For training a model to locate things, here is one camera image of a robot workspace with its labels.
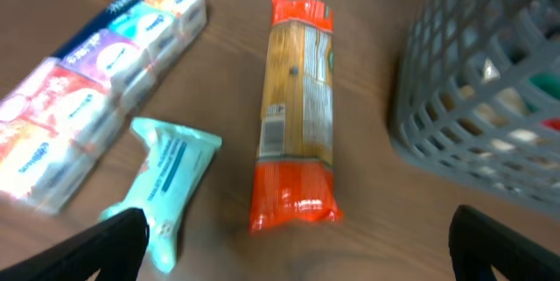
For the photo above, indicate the Kleenex tissue multipack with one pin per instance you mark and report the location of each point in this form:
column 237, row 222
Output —
column 65, row 114

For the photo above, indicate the orange spaghetti packet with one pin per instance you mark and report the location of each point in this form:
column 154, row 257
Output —
column 294, row 161

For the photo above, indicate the teal wet wipes packet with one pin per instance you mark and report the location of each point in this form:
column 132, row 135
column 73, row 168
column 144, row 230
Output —
column 177, row 157

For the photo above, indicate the green Nescafe coffee bag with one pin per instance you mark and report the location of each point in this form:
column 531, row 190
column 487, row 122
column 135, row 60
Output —
column 541, row 91

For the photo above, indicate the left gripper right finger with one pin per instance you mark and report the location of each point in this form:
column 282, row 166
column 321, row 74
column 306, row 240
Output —
column 479, row 245

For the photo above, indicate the beige mushroom bag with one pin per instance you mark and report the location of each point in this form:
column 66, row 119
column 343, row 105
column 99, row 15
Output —
column 503, row 122

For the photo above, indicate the grey plastic basket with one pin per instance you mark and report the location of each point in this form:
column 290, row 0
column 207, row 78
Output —
column 457, row 54

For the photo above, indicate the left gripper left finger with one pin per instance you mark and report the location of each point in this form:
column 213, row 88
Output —
column 112, row 250

